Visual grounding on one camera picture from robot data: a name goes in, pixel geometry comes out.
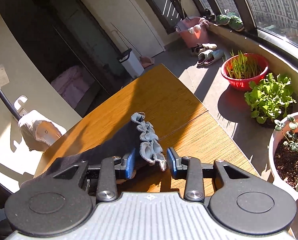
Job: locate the white trash bin black lid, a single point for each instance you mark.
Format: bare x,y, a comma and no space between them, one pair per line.
131,63

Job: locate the white red slipper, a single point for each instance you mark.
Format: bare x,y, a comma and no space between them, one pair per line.
203,56

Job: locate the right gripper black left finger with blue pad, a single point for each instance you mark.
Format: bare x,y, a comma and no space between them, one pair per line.
63,201

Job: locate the white slipper pair far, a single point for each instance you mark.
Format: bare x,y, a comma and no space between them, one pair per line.
201,47

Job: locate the dark grey sock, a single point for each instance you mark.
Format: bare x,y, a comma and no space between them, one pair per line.
137,135

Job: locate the pink dustpan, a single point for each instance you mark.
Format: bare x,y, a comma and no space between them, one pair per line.
146,61

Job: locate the white upright vacuum cleaner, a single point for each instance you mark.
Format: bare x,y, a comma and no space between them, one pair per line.
17,110

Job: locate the green knitted shoe far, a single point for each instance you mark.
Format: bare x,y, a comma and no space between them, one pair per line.
222,19

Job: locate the green leafy vegetable plant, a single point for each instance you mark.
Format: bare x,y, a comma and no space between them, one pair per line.
271,99

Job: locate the white flower pot with soil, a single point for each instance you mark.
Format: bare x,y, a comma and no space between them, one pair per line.
283,154

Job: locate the white paper tag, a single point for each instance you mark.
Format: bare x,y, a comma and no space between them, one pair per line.
4,79

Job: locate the green knitted shoe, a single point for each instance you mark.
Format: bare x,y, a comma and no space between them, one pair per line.
235,23
222,19

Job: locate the red basin with grass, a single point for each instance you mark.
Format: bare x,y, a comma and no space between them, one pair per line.
241,69

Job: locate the pink laundry bucket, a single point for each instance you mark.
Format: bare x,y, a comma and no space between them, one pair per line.
193,30

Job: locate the green knitted shoe near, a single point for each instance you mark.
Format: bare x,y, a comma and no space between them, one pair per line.
235,23

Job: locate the pink bed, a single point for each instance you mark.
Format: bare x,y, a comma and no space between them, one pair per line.
72,84

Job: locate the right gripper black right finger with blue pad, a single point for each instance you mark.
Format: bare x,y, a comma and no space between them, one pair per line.
234,198

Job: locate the light blue slipper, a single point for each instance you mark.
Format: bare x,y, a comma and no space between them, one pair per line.
213,56

